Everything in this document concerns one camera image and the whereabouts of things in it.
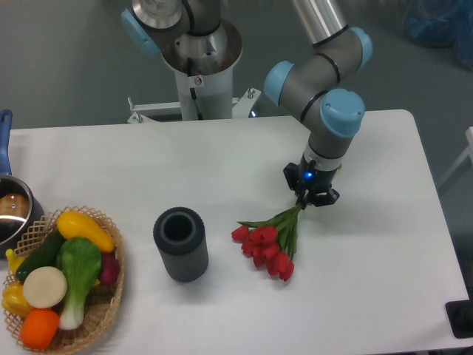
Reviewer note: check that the yellow squash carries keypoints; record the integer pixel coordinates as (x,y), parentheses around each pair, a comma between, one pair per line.
(73,224)

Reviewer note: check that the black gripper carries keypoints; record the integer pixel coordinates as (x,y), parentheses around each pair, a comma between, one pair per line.
(314,175)

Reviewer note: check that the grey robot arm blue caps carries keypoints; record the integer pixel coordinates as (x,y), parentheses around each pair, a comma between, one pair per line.
(309,92)

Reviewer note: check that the black device at table edge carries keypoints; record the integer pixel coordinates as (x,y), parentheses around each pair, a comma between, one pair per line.
(460,318)

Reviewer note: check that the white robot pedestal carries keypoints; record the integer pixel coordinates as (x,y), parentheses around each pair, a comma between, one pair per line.
(203,68)

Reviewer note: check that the orange fruit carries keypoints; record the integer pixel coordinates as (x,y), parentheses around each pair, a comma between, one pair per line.
(39,328)

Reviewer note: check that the red radish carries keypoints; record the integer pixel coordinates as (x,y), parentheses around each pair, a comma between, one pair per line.
(110,269)

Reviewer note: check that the green bok choy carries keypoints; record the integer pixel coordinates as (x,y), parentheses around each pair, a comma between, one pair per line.
(79,260)

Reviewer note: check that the blue plastic bag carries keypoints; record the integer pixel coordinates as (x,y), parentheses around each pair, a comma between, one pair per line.
(441,24)

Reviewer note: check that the red tulip bouquet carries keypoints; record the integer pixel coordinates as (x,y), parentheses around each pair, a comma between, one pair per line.
(272,243)

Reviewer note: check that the yellow bell pepper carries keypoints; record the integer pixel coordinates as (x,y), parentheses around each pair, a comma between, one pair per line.
(14,301)

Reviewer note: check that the blue handled saucepan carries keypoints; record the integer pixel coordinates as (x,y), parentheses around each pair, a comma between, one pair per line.
(19,208)

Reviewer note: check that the dark grey ribbed vase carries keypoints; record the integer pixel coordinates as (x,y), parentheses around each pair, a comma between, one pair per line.
(179,234)

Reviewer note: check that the woven wicker basket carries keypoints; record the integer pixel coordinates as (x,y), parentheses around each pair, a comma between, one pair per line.
(102,303)

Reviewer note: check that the yellow banana tip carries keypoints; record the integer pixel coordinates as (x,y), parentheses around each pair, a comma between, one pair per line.
(14,261)

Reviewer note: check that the green cucumber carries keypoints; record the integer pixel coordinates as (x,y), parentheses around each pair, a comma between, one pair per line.
(44,255)

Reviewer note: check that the white furniture edge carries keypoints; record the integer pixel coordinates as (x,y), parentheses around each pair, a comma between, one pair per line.
(458,167)

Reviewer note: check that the beige round slice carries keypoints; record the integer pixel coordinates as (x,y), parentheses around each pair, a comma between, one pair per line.
(45,287)

